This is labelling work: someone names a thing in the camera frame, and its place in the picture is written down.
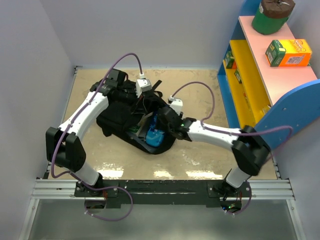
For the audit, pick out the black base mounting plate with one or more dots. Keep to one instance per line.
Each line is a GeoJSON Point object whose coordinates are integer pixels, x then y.
{"type": "Point", "coordinates": [209, 193]}

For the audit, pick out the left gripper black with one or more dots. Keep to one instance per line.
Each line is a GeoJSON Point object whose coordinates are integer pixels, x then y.
{"type": "Point", "coordinates": [136, 98]}

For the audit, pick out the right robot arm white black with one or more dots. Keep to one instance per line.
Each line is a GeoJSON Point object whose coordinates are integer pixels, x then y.
{"type": "Point", "coordinates": [249, 149]}

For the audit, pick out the colourful wooden shelf unit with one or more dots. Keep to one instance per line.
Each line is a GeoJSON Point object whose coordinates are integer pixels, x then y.
{"type": "Point", "coordinates": [267, 97]}

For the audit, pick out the aluminium rail frame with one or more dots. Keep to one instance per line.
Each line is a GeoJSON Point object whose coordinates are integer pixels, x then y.
{"type": "Point", "coordinates": [54, 212]}

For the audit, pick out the orange green crayon box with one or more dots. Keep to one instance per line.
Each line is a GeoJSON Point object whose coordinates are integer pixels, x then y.
{"type": "Point", "coordinates": [288, 53]}

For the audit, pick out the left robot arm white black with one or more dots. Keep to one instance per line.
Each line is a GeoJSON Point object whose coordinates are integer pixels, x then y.
{"type": "Point", "coordinates": [64, 149]}

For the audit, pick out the green brown cylinder container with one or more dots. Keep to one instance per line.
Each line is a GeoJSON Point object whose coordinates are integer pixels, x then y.
{"type": "Point", "coordinates": [271, 15]}

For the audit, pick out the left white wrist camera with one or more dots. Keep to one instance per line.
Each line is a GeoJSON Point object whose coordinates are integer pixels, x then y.
{"type": "Point", "coordinates": [141, 86]}

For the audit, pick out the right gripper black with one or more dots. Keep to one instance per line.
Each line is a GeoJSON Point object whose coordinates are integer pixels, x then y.
{"type": "Point", "coordinates": [181, 114]}

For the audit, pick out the purple 52-storey treehouse book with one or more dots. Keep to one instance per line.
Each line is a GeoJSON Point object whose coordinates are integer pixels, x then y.
{"type": "Point", "coordinates": [143, 121]}

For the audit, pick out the green 104-storey treehouse book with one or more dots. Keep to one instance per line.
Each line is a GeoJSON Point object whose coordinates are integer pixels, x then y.
{"type": "Point", "coordinates": [134, 129]}

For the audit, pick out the black student backpack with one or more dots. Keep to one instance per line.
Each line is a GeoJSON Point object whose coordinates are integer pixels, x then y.
{"type": "Point", "coordinates": [120, 116]}

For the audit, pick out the small green box shelf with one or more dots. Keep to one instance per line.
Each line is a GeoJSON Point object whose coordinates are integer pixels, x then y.
{"type": "Point", "coordinates": [238, 76]}
{"type": "Point", "coordinates": [229, 60]}

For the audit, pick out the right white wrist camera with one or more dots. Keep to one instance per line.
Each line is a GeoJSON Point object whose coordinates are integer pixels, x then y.
{"type": "Point", "coordinates": [176, 104]}

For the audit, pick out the blue pencil case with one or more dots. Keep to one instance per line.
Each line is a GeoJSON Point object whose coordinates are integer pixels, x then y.
{"type": "Point", "coordinates": [154, 136]}

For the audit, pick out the small green box upper shelf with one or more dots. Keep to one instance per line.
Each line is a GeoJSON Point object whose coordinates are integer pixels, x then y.
{"type": "Point", "coordinates": [229, 60]}

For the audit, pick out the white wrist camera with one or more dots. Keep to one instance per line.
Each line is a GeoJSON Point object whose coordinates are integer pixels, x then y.
{"type": "Point", "coordinates": [141, 86]}
{"type": "Point", "coordinates": [176, 104]}

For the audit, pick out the small green box lower shelf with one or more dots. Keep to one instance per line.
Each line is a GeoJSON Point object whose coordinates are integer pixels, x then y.
{"type": "Point", "coordinates": [238, 76]}

